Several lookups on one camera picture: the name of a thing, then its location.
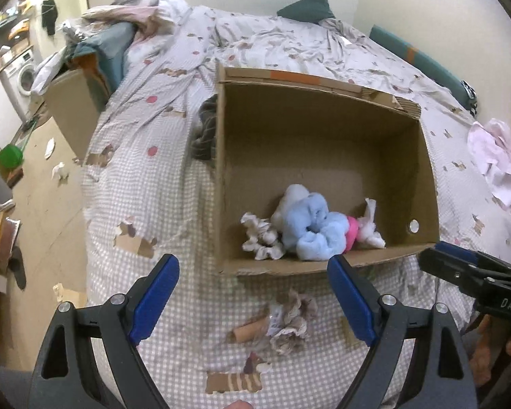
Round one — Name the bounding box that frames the black slipper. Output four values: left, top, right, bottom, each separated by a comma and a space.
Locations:
8, 246, 26, 290

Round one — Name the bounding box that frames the white scrunchie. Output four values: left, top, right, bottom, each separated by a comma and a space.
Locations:
240, 212, 286, 261

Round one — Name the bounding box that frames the pink white bedding pile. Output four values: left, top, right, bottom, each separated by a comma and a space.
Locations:
82, 0, 191, 38

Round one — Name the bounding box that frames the dark striped cloth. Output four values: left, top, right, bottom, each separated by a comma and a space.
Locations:
191, 94, 218, 163

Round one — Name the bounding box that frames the large cardboard box beside bed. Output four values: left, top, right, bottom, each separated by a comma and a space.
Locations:
44, 69, 110, 161

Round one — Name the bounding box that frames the dark green pillow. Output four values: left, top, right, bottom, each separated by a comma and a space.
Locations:
277, 0, 335, 24

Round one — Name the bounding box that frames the teal bolster with orange band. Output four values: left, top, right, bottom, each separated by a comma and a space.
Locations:
369, 25, 478, 118

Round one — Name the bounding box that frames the white fluffy cotton piece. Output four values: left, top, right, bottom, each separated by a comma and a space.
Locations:
355, 198, 386, 249

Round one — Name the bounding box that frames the pink rubber duck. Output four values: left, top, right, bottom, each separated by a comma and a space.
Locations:
344, 216, 359, 252

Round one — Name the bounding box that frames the beige lace scrunchie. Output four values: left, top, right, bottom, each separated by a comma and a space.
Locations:
229, 289, 318, 355

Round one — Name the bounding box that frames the light blue plush toy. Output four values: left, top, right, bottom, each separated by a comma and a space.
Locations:
270, 184, 352, 261

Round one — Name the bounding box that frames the person's right hand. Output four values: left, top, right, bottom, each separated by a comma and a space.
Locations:
469, 315, 511, 387

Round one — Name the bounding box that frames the teal folded blanket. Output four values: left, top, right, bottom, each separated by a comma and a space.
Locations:
68, 22, 136, 95

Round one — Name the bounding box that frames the crumpled white paper on floor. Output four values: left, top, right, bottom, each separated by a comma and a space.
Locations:
51, 162, 70, 182

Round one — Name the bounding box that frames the white washing machine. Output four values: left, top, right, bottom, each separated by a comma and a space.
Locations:
0, 46, 36, 123

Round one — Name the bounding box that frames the brown cardboard box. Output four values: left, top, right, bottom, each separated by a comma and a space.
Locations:
215, 66, 439, 275

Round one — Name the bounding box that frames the pink white clothing pile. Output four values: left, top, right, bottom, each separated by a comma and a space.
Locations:
467, 118, 511, 214

